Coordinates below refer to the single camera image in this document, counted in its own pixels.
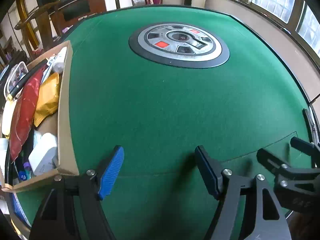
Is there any red snack bag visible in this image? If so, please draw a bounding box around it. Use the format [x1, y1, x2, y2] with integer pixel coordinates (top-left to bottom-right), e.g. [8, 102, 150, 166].
[9, 67, 44, 164]

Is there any white plastic bottle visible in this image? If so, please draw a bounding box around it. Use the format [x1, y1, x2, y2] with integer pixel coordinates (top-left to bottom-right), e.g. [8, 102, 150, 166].
[52, 46, 68, 73]

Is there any black tube with yellow ends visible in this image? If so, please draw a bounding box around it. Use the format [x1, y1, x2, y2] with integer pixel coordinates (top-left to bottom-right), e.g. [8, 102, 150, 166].
[7, 65, 48, 100]

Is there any clear cosmetic pouch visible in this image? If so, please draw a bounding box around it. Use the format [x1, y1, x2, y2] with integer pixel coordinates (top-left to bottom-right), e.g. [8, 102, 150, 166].
[4, 61, 28, 98]

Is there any pale yellow soft pouch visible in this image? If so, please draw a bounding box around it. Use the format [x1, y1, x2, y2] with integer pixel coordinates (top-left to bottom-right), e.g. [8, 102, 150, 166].
[1, 100, 15, 138]

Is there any yellow cracker packet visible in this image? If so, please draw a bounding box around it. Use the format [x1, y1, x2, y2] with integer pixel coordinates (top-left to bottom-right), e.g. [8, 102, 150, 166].
[34, 72, 60, 128]

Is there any cardboard box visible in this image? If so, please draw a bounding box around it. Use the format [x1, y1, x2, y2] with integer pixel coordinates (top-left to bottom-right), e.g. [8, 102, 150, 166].
[0, 40, 80, 193]

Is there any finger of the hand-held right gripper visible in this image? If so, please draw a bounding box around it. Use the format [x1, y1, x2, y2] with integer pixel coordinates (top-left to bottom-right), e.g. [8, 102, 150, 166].
[257, 148, 320, 196]
[290, 136, 320, 155]

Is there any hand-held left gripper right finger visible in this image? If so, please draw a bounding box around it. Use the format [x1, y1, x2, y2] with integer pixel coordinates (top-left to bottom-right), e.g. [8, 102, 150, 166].
[194, 145, 293, 240]

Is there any white power adapter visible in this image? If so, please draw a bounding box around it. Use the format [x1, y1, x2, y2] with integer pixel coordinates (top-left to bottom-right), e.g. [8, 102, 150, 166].
[28, 132, 58, 176]

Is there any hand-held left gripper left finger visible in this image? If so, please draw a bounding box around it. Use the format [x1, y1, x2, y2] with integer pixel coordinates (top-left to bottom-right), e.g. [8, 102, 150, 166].
[29, 145, 125, 240]

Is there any round table control panel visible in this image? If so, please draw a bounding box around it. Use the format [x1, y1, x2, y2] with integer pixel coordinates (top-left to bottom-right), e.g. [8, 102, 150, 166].
[129, 22, 230, 68]

